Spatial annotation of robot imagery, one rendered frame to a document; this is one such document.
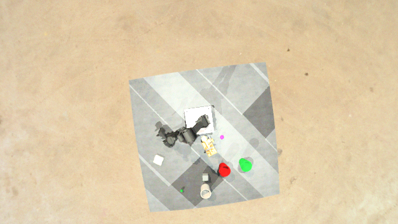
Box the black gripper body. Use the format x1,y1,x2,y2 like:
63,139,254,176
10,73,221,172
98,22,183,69
158,128,173,138

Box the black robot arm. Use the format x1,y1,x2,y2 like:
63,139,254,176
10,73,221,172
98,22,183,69
164,114,211,148

